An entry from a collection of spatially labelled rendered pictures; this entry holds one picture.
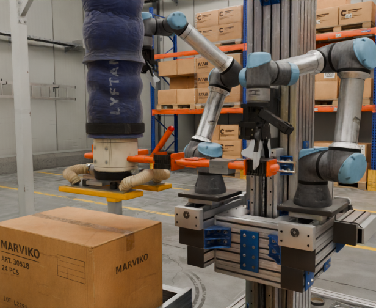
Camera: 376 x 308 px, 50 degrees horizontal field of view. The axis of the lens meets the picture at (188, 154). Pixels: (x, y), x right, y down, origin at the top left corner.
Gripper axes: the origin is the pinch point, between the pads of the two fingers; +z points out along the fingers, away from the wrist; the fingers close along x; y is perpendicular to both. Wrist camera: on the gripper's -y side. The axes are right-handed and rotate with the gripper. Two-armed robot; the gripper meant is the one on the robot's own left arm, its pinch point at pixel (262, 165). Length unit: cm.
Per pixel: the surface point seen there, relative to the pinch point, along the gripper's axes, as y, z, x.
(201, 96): 431, -66, -732
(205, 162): 19.0, -0.4, 3.6
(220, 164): 13.1, -0.1, 3.8
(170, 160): 32.1, -0.4, 4.7
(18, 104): 332, -29, -156
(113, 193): 50, 11, 15
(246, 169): 3.9, 1.0, 4.3
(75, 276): 62, 42, 21
